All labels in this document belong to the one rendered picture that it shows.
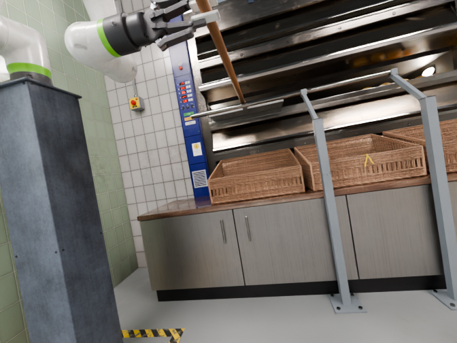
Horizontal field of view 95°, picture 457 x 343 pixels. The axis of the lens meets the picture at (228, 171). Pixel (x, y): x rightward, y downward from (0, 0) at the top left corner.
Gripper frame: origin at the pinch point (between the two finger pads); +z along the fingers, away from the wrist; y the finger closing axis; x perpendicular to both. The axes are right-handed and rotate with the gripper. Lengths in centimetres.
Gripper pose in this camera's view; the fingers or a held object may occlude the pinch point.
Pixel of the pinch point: (205, 10)
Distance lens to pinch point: 67.7
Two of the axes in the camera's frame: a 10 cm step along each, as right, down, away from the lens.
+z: 9.7, -1.5, -1.7
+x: -1.7, 0.5, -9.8
